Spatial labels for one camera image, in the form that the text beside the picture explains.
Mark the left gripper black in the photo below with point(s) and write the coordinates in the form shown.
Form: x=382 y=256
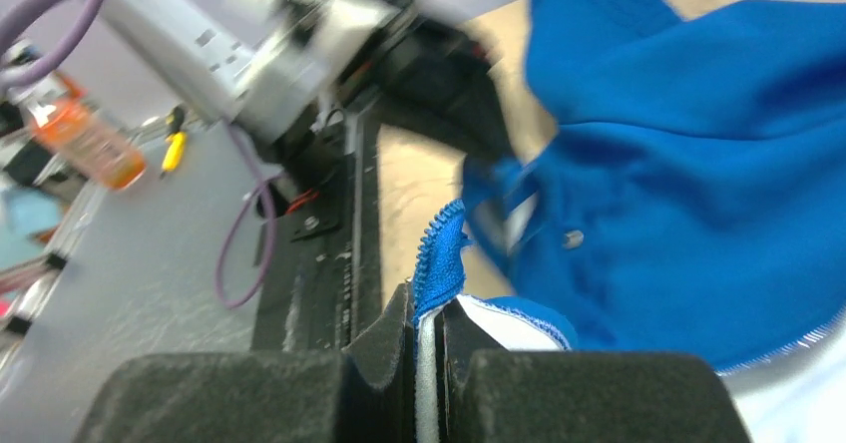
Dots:
x=434 y=80

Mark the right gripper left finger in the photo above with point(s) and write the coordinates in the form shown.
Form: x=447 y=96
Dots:
x=360 y=393

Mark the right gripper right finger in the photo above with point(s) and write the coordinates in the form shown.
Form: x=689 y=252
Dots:
x=495 y=395

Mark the blue zip jacket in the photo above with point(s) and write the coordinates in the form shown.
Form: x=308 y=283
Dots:
x=691 y=202

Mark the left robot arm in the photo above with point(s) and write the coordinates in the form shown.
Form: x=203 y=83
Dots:
x=310 y=50

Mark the orange bottle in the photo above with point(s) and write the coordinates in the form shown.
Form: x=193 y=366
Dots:
x=62 y=119

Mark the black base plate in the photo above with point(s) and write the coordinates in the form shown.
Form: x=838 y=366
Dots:
x=323 y=286

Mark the yellow handled tool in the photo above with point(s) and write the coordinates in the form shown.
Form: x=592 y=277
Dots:
x=176 y=139

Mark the aluminium frame rail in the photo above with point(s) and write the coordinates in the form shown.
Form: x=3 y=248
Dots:
x=97 y=230

